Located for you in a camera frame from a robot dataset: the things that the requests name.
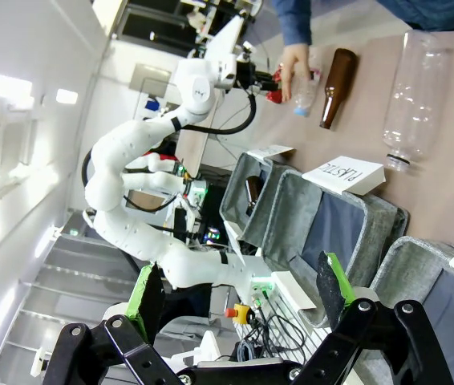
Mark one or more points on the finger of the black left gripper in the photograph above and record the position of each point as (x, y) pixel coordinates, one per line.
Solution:
(268, 86)
(272, 76)

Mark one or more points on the crushed red can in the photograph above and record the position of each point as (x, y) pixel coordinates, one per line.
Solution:
(278, 95)

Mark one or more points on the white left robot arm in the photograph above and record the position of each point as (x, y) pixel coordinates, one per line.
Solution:
(130, 160)

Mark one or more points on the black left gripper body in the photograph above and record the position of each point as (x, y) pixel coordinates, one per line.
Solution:
(248, 77)

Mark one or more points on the person's blue torso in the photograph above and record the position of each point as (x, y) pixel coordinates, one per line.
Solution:
(431, 12)

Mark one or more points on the blue sleeved forearm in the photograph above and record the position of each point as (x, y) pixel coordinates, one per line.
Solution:
(293, 20)

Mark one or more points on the yellow red emergency stop button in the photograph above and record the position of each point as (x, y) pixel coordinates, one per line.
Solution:
(241, 313)

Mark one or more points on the large clear plastic bottle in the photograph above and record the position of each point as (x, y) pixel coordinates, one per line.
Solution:
(415, 96)

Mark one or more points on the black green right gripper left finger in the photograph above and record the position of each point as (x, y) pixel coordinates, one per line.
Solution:
(152, 297)

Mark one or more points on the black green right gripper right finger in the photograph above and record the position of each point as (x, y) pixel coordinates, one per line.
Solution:
(333, 288)

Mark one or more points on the white control box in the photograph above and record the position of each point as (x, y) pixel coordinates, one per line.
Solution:
(287, 288)

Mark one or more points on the person's hand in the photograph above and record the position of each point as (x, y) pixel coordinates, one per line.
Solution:
(293, 66)

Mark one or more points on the grey felt basket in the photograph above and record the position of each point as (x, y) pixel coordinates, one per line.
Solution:
(411, 272)
(237, 200)
(287, 224)

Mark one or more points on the small clear plastic bottle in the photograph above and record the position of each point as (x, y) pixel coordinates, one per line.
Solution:
(305, 96)

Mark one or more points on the brown glass bottle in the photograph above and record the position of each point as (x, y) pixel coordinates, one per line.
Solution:
(253, 190)
(337, 84)

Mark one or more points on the white paper sign plastic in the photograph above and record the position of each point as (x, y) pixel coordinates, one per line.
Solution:
(345, 174)

